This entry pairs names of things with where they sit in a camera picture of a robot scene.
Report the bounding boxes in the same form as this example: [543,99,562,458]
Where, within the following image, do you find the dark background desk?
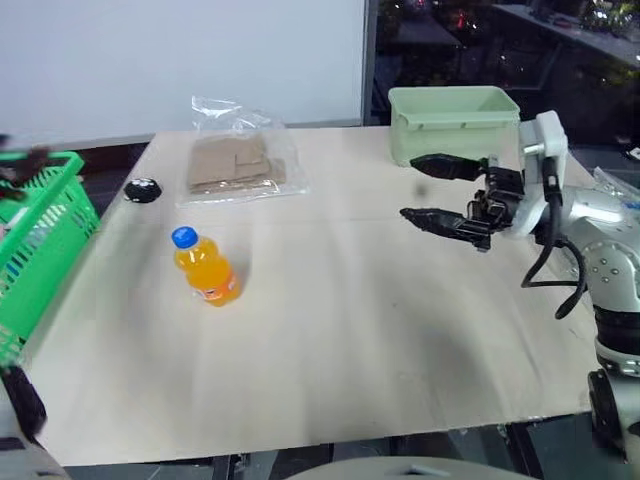
[490,0,640,70]

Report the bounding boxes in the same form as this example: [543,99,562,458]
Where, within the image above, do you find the clear bag with brown cardboard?
[175,94,312,209]

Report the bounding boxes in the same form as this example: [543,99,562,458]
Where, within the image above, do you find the pale green plastic bin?
[387,85,522,170]

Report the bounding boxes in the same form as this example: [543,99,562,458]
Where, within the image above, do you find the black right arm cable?
[521,156,589,322]

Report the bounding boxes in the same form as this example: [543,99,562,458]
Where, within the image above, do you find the green plastic shopping basket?
[0,133,102,367]

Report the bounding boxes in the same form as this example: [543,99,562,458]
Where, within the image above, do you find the clear plastic bag blue print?
[591,166,640,215]

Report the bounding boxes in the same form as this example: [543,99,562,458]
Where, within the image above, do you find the black vertical frame post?
[360,0,378,127]

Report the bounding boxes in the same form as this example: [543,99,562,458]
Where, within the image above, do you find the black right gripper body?
[466,155,527,254]

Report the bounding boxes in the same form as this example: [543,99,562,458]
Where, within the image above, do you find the orange soda bottle blue cap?
[171,225,242,309]

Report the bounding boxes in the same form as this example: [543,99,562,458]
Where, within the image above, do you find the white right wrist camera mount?
[516,110,570,237]

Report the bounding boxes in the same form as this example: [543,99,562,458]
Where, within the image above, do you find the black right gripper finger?
[399,206,474,241]
[409,153,490,182]

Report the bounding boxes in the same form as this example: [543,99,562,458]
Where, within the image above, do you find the small black round object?
[123,177,165,204]

